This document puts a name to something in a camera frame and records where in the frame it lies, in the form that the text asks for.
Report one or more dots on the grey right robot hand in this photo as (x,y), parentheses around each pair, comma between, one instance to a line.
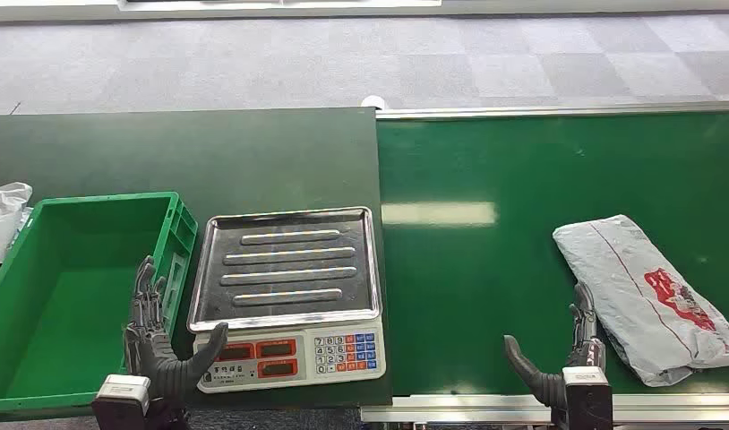
(548,389)

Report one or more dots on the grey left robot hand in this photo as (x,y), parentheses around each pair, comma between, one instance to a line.
(157,362)

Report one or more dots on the grey plastic mailer package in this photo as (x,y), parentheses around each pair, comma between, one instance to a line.
(625,285)

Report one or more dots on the green plastic basket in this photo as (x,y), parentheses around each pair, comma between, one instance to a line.
(56,332)

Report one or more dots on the electronic weighing scale steel pan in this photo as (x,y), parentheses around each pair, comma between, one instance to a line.
(287,267)

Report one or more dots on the white plastic bag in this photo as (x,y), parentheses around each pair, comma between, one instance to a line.
(2,219)

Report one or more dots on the white round object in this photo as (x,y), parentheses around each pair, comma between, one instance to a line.
(373,102)

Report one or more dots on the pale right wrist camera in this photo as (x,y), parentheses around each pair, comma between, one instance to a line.
(587,394)

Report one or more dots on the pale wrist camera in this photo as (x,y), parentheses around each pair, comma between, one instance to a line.
(587,394)
(122,394)

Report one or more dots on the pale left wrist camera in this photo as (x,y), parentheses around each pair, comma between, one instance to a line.
(122,394)

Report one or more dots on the green conveyor belt aluminium frame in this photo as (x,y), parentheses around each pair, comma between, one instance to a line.
(519,178)

